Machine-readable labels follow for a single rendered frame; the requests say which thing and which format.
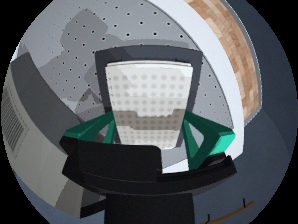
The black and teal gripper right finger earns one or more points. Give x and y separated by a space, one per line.
217 138

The dark grey plate nest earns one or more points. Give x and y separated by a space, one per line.
148 52

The white thermal cycler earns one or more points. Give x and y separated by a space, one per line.
33 121

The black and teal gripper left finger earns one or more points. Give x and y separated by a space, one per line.
88 130

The grey base plate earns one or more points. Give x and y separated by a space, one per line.
63 39

